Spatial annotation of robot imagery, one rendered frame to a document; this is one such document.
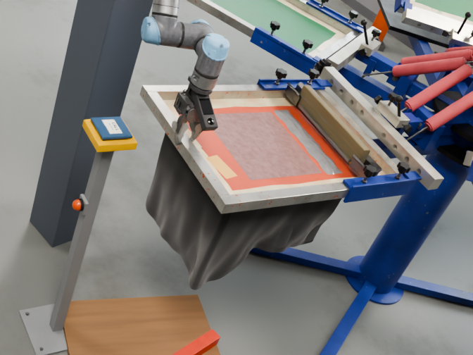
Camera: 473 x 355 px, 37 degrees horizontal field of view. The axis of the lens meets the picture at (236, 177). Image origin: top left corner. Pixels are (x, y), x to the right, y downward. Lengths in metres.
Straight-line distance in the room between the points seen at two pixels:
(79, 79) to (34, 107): 1.26
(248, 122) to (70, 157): 0.76
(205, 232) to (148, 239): 1.04
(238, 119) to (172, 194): 0.34
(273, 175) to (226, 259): 0.33
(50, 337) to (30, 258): 0.41
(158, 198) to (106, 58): 0.53
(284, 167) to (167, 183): 0.42
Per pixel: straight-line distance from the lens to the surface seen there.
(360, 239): 3.88
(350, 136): 2.46
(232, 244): 2.32
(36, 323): 2.86
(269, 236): 2.42
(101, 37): 2.55
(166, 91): 2.41
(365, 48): 3.14
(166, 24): 2.07
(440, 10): 3.71
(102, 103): 2.72
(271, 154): 2.36
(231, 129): 2.40
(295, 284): 3.41
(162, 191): 2.52
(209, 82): 2.07
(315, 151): 2.48
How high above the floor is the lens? 2.22
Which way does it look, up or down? 35 degrees down
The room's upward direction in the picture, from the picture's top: 23 degrees clockwise
